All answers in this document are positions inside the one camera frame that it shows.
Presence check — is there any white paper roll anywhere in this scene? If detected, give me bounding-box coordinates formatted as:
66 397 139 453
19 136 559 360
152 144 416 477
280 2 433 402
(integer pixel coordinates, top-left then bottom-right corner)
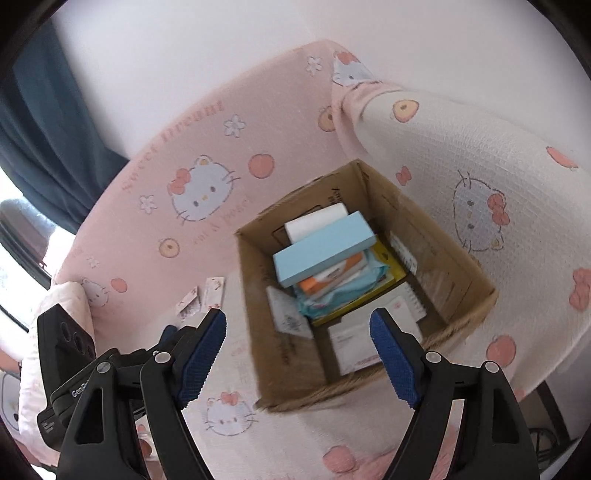
284 203 349 244

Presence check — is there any pink Hello Kitty bedsheet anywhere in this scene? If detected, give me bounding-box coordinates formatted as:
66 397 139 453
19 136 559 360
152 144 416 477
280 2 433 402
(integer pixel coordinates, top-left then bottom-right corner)
50 42 590 479

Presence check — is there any light blue box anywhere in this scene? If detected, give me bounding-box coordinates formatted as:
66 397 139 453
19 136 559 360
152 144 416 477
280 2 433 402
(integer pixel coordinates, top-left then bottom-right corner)
273 211 377 288

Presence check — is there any teal wet wipes pack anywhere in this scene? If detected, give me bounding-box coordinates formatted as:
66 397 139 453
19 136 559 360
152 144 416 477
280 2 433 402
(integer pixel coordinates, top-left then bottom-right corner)
297 258 390 319

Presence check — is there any brown cardboard box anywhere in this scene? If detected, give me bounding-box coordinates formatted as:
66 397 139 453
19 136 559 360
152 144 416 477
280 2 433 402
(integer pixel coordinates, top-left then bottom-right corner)
236 160 498 413

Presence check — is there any orange white packet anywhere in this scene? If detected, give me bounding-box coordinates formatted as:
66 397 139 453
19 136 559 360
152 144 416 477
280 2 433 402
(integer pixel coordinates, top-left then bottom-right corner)
297 252 368 300

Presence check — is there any grey car seat headrest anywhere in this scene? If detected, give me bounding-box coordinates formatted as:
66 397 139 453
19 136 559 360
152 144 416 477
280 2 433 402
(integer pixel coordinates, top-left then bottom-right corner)
1 198 56 271

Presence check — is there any grey white leaflet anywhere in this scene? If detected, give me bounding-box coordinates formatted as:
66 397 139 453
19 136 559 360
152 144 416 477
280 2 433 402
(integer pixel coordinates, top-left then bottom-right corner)
266 286 314 340

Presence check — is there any dark blue curtain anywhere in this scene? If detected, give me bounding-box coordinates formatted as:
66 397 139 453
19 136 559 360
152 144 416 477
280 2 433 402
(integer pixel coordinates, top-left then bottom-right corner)
1 23 128 234

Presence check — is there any yellow flat package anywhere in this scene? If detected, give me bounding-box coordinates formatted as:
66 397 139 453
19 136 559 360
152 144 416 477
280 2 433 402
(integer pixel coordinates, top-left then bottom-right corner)
304 240 407 327

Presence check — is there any small floral card packet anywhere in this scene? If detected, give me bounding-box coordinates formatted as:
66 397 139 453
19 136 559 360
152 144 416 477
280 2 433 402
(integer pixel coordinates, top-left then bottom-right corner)
175 277 225 321

